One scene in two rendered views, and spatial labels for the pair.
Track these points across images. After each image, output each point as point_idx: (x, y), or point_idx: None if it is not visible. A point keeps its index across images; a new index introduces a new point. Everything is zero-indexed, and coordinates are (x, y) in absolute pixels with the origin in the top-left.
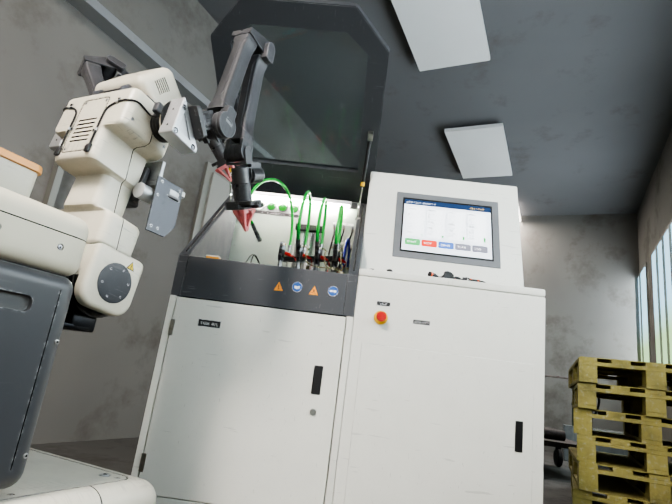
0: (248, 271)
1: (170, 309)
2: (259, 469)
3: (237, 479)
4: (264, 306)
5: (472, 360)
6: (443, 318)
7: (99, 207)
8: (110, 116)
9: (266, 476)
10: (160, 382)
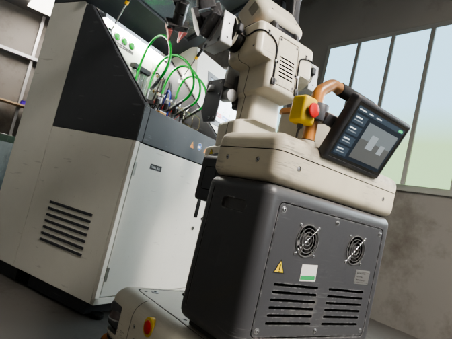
0: (180, 130)
1: (134, 153)
2: (165, 266)
3: (155, 274)
4: (181, 157)
5: None
6: None
7: (276, 132)
8: (303, 70)
9: (168, 269)
10: (122, 212)
